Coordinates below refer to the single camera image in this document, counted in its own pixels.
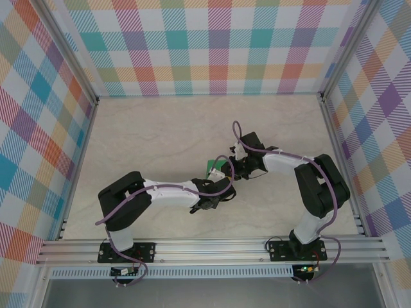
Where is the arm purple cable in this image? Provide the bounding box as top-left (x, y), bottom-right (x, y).
top-left (96, 155), bottom-right (237, 287)
top-left (231, 121), bottom-right (343, 285)

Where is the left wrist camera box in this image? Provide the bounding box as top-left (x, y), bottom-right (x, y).
top-left (206, 167), bottom-right (226, 182)

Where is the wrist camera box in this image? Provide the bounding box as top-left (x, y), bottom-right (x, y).
top-left (229, 142), bottom-right (247, 160)
top-left (206, 167), bottom-right (226, 182)

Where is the small dark circuit board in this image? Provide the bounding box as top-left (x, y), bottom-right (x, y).
top-left (110, 266), bottom-right (139, 277)

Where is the aluminium side rail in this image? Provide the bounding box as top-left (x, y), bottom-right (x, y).
top-left (319, 92), bottom-right (367, 237)
top-left (55, 98), bottom-right (99, 241)

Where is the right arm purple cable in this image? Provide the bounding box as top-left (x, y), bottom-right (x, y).
top-left (231, 121), bottom-right (343, 285)

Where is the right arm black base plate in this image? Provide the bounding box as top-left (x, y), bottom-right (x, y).
top-left (267, 240), bottom-right (328, 262)

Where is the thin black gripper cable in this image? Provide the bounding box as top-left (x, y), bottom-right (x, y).
top-left (221, 187), bottom-right (239, 203)
top-left (247, 169), bottom-right (269, 181)

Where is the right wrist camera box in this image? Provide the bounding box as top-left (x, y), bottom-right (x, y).
top-left (229, 142), bottom-right (247, 160)

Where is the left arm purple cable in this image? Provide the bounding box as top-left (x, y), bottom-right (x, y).
top-left (96, 155), bottom-right (237, 287)

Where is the aluminium frame post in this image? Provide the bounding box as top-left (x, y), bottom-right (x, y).
top-left (31, 0), bottom-right (100, 105)
top-left (320, 0), bottom-right (383, 101)

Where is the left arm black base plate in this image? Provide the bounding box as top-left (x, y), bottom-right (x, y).
top-left (97, 241), bottom-right (157, 264)

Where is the wide aluminium mounting rail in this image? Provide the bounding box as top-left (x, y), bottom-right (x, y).
top-left (35, 235), bottom-right (391, 266)

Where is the slotted grey cable duct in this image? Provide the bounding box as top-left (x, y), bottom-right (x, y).
top-left (50, 268), bottom-right (295, 280)

